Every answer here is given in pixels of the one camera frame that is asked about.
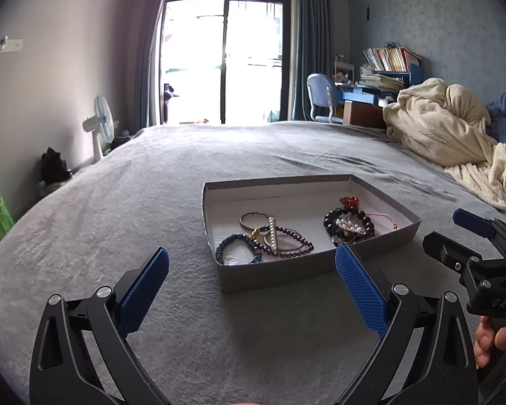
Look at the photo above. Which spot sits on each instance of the row of books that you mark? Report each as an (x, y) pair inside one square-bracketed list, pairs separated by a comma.
[(390, 59)]

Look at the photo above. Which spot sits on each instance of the blue desk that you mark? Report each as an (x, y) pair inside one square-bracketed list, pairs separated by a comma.
[(362, 114)]

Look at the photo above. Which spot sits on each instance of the red bead charm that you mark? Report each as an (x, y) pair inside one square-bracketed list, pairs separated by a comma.
[(352, 201)]

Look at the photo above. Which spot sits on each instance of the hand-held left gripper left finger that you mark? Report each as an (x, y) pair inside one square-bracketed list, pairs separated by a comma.
[(145, 291)]

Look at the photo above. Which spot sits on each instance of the glass sliding door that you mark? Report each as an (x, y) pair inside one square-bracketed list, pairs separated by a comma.
[(224, 59)]

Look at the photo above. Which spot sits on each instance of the dark curtain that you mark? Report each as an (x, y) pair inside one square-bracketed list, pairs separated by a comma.
[(314, 42), (149, 50)]

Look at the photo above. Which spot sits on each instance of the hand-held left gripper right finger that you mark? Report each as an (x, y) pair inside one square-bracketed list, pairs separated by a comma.
[(358, 291)]

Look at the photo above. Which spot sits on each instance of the stack of papers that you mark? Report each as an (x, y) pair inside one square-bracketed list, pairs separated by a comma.
[(381, 80)]

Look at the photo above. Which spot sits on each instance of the hanging wall ornament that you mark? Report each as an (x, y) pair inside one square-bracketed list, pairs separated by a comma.
[(367, 8)]

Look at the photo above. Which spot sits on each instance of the white standing fan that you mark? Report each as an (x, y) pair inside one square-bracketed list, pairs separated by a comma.
[(103, 120)]

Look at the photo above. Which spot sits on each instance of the blue book rack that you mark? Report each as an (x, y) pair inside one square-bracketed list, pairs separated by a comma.
[(415, 75)]

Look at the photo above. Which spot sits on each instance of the person's right hand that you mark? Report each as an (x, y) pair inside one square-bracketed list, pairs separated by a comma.
[(485, 344)]

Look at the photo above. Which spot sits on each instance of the blue desk chair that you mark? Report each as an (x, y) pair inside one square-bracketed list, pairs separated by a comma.
[(320, 88)]

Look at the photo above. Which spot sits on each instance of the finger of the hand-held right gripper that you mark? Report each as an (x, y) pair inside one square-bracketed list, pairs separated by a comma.
[(472, 221), (440, 247)]

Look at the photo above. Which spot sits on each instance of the hanging dark clothes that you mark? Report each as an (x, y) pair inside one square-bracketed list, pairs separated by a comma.
[(169, 90)]

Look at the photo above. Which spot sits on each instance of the cream blanket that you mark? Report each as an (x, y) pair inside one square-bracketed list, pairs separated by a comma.
[(438, 126)]

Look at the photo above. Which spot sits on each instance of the black bag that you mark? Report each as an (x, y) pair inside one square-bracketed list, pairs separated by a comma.
[(55, 166)]

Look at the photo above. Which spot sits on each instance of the small wooden rack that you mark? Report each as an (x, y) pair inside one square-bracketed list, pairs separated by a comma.
[(343, 69)]

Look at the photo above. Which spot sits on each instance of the white wall hook rail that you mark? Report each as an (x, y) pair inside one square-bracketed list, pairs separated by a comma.
[(4, 45)]

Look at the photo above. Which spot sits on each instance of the grey cardboard box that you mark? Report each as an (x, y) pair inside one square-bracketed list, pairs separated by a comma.
[(278, 278)]

